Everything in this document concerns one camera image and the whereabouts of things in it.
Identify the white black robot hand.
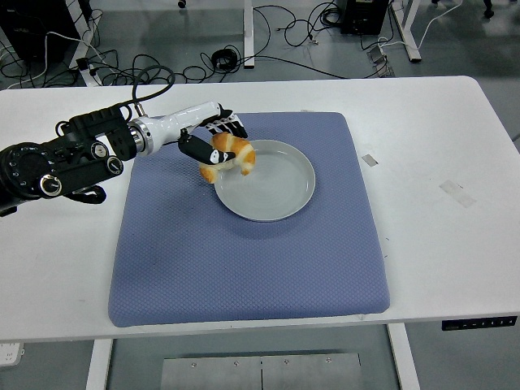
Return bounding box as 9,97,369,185
141,101,249,167

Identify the golden croissant bread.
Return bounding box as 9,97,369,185
198,132,257,184

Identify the round grey plate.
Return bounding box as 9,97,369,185
214,139,318,223

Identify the blue quilted mat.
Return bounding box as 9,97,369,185
108,112,392,328

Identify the large black box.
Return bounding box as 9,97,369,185
0,0,81,63

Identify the grey foot pedal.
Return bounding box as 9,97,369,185
366,44,397,79

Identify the black computer case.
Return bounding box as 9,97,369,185
340,0,390,36

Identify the white table leg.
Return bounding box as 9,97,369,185
84,338,115,390
386,323,422,390

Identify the grey metal plate with screws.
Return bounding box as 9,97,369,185
160,353,362,390

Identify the white power strip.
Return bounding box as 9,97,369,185
0,342,24,367

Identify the large clear tape piece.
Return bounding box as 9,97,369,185
439,180,478,210

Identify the black table control panel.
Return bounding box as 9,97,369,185
441,315,520,332

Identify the coiled black cable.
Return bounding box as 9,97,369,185
210,48,241,71

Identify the long black floor cable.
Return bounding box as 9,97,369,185
242,55,349,80

